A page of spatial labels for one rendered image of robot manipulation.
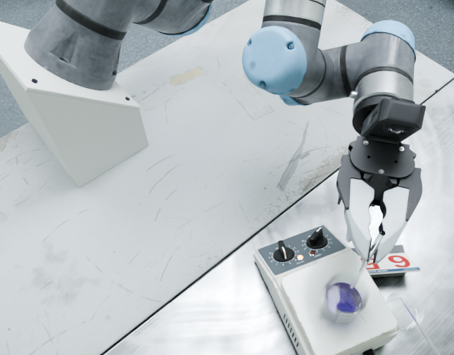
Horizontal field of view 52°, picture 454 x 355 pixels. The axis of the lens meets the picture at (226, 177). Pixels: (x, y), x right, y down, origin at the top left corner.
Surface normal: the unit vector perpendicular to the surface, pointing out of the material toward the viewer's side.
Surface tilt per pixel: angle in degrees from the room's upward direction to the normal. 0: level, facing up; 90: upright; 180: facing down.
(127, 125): 90
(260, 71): 45
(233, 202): 0
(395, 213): 1
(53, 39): 33
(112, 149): 90
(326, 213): 0
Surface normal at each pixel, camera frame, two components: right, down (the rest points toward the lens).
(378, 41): -0.46, -0.58
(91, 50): 0.52, 0.33
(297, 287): -0.03, -0.55
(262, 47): -0.51, 0.06
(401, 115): -0.11, -0.09
